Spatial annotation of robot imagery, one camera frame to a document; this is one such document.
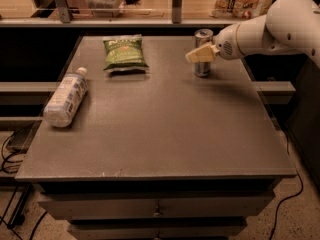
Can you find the black power adapter box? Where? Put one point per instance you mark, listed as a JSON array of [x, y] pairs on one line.
[[21, 139]]

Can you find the grey metal shelf rail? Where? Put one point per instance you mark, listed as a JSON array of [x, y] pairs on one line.
[[181, 13]]

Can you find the grey drawer cabinet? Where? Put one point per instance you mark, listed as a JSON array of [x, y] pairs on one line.
[[166, 131]]

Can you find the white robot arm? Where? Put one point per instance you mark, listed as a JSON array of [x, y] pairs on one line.
[[288, 27]]

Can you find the upper grey drawer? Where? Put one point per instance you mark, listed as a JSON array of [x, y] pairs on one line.
[[156, 205]]

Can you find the silver blue Red Bull can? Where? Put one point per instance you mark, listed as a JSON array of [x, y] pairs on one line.
[[203, 39]]

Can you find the grey drawer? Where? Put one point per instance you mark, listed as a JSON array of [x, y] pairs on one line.
[[156, 205], [158, 229]]

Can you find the lower grey drawer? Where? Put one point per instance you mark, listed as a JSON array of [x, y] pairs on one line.
[[158, 229]]

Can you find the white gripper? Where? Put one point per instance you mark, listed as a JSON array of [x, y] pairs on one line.
[[226, 44]]

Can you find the clear plastic storage box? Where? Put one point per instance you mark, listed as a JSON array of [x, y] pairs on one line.
[[104, 8]]

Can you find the colourful snack bag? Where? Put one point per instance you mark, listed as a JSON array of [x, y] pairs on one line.
[[240, 9]]

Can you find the clear plastic water bottle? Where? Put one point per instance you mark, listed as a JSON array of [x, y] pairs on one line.
[[64, 103]]

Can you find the green chip bag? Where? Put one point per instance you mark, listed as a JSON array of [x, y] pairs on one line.
[[124, 53]]

